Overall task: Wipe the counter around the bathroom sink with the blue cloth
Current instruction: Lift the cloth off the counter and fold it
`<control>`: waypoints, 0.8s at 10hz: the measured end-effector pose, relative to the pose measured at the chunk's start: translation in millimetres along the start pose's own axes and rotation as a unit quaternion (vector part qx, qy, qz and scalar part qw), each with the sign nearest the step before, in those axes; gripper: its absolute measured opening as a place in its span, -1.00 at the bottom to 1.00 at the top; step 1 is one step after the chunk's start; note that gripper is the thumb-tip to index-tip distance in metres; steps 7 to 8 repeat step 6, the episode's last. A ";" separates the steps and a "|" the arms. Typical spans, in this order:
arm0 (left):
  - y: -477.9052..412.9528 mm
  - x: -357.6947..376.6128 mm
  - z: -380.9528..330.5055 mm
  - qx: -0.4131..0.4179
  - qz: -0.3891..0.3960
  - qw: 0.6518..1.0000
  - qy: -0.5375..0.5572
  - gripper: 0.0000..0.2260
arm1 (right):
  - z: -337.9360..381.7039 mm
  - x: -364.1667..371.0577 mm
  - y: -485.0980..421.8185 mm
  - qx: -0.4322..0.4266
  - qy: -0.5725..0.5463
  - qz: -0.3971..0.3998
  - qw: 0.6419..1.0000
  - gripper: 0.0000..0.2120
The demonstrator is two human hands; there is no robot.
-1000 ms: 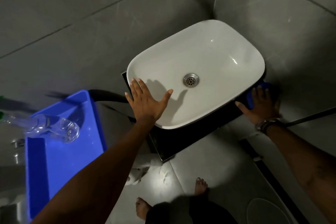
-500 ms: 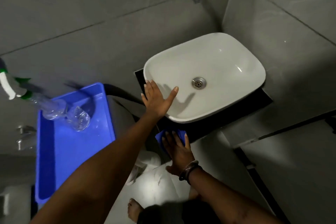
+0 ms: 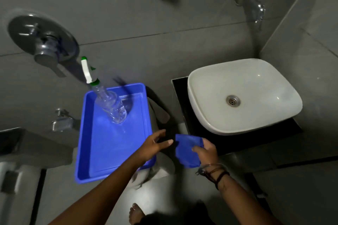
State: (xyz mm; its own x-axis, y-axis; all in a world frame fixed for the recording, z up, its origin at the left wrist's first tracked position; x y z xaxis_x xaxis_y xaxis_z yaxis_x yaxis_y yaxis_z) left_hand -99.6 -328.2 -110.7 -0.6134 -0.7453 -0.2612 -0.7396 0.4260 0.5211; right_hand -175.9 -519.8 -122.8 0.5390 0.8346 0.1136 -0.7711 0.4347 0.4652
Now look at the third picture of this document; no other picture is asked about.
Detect person's right hand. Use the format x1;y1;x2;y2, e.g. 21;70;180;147
192;138;220;168

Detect person's left hand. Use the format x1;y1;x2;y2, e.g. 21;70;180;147
137;129;174;166

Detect blue cleaning cloth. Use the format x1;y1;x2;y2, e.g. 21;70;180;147
175;134;204;169

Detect person's right forearm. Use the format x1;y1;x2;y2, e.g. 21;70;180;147
200;164;282;225

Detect person's left forearm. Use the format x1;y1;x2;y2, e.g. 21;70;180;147
48;153;149;225

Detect black basin counter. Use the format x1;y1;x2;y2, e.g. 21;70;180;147
172;76;303;155

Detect blue plastic tray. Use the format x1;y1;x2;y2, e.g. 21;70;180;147
74;83;157;184

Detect chrome basin drain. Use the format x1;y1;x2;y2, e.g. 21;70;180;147
226;95;241;107

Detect person's dark clothing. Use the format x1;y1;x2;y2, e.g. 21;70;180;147
135;201;233;225

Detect clear spray bottle green nozzle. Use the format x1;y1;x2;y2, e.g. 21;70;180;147
80;56;128;124

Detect white ceramic wash basin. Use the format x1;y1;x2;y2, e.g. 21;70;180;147
187;58;303;136

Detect person's bare foot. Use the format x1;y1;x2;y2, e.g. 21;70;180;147
129;203;146;225

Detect white toilet cistern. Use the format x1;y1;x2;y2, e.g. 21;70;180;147
0;127;75;225

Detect chrome shower mixer valve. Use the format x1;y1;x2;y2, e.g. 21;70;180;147
7;13;80;78

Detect dark wrist bracelets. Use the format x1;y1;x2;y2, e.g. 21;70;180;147
195;163;230;190

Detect small chrome wall tap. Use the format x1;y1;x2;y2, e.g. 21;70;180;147
51;108;75;132

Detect chrome wall spout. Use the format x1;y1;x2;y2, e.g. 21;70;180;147
234;0;266;24

